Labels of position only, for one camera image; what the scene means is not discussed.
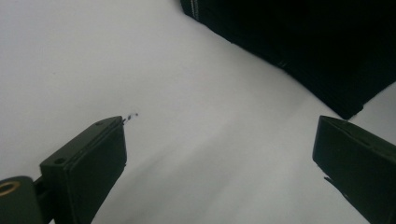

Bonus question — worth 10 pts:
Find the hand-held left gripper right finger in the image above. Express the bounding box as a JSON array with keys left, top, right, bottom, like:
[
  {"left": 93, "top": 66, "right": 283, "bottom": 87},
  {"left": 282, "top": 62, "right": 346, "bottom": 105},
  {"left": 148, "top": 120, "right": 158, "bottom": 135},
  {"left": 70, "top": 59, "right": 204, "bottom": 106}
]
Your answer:
[{"left": 312, "top": 115, "right": 396, "bottom": 224}]

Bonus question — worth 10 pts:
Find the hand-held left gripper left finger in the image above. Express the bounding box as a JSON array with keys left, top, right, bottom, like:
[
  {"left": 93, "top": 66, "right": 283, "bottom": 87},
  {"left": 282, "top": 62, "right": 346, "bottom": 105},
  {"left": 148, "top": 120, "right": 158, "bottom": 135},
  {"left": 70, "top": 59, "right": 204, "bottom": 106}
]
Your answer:
[{"left": 39, "top": 116, "right": 128, "bottom": 224}]

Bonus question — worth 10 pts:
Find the black shirt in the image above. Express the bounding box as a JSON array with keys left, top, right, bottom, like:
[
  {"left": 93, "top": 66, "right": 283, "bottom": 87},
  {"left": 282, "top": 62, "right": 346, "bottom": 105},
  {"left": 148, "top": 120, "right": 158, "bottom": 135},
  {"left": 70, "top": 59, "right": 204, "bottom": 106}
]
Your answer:
[{"left": 179, "top": 0, "right": 396, "bottom": 120}]

